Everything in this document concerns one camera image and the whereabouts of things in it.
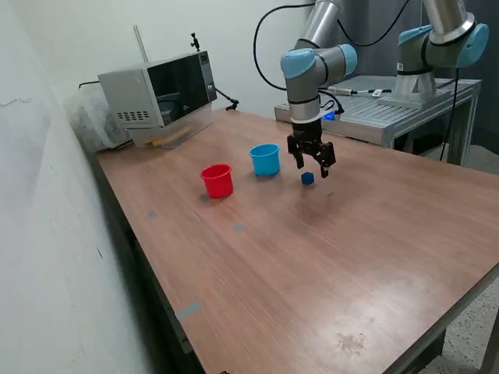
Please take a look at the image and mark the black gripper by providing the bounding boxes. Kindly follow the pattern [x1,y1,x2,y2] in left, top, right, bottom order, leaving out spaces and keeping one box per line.
[286,118,337,179]

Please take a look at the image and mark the grey metal robot base table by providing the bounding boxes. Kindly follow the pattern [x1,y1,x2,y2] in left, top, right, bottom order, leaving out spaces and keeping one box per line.
[274,75,483,167]

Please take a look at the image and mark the blue plastic bin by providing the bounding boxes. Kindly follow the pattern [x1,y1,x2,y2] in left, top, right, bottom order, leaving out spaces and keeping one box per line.
[248,143,281,177]

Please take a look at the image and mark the red plastic bin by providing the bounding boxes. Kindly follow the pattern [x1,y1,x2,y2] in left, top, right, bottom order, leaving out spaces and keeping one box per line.
[200,163,235,200]

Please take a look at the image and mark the clear plastic stand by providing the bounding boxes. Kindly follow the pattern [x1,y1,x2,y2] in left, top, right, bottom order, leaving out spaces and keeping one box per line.
[128,104,214,149]

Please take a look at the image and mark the wooden stick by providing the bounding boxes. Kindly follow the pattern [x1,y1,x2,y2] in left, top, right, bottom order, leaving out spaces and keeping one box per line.
[144,126,194,145]
[151,132,189,148]

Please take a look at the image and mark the long blue tape strip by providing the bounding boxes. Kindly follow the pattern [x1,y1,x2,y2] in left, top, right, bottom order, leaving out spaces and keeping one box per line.
[174,301,202,321]

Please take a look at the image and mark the silver microwave oven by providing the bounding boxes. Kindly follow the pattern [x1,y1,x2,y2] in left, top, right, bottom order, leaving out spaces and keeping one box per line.
[97,50,218,129]

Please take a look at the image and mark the thin metal rod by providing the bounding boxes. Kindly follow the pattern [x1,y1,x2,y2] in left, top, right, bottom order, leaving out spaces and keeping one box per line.
[133,24,150,63]

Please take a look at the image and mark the crumpled clear plastic bag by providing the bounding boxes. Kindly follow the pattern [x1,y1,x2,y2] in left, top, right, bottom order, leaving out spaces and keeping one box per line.
[64,83,133,153]

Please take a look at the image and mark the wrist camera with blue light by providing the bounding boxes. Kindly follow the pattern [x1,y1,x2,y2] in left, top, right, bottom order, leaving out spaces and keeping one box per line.
[320,108,345,123]

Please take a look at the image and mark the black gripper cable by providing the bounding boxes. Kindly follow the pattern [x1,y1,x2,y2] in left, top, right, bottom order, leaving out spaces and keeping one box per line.
[253,0,411,116]

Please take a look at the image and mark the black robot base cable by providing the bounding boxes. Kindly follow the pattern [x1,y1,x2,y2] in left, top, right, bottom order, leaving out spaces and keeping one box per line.
[439,65,461,161]

